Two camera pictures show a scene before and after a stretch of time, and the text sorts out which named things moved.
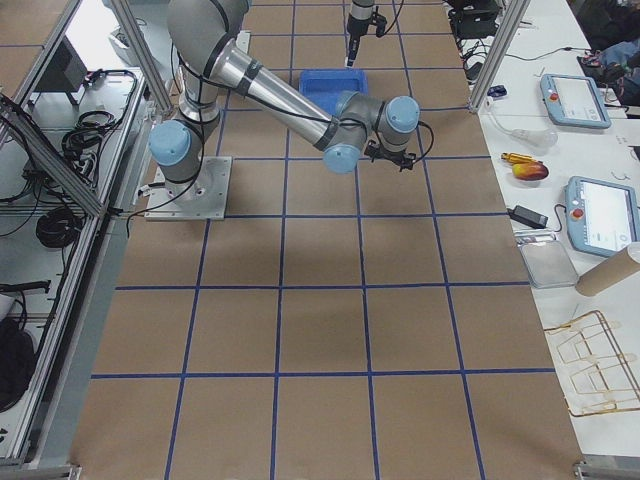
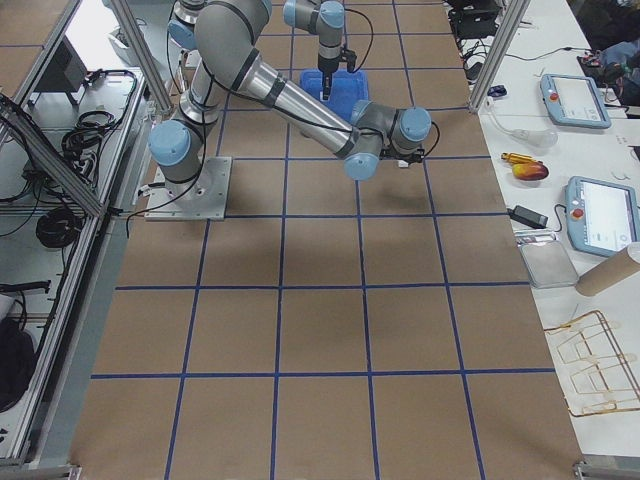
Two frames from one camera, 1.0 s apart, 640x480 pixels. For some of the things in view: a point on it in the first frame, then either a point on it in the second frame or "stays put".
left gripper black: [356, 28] → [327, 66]
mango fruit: [530, 171] stays put
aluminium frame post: [506, 34] stays put
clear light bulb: [536, 137] stays put
